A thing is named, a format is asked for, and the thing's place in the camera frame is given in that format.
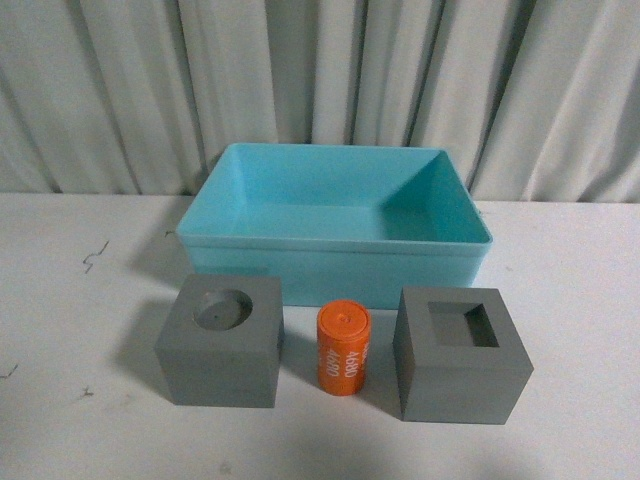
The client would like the white pleated curtain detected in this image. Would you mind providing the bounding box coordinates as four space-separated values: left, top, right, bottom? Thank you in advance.
1 1 639 203

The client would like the orange cylinder with white digits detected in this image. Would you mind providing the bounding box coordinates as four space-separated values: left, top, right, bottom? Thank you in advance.
316 299 372 396

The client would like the light blue plastic box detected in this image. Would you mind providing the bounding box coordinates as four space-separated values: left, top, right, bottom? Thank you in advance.
177 143 492 309

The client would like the gray cube with square hole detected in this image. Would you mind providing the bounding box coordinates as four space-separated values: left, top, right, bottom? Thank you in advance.
393 286 534 425

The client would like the gray cube with round hole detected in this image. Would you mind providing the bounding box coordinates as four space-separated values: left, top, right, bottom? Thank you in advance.
154 274 284 408

